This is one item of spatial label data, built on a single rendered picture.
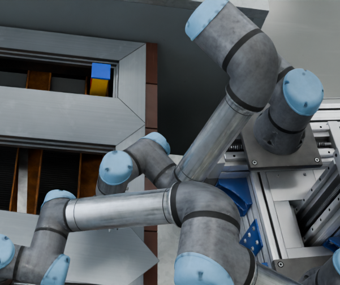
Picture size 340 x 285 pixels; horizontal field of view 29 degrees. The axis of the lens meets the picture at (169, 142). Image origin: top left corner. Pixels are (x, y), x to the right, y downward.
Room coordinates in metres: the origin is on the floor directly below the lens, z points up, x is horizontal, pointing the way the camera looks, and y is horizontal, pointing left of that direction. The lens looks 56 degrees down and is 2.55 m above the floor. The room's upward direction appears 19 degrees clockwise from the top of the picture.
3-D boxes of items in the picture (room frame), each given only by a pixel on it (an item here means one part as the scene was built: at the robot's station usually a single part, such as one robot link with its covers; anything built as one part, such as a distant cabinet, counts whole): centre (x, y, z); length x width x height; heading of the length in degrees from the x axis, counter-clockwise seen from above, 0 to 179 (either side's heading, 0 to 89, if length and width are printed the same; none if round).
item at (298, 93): (1.19, -0.28, 1.20); 0.13 x 0.12 x 0.14; 58
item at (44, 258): (0.54, 0.17, 1.16); 0.11 x 0.11 x 0.08; 7
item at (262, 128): (1.19, -0.29, 1.09); 0.15 x 0.15 x 0.10
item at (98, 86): (1.31, 0.28, 0.78); 0.05 x 0.05 x 0.19; 17
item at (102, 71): (1.31, 0.28, 0.88); 0.06 x 0.06 x 0.02; 17
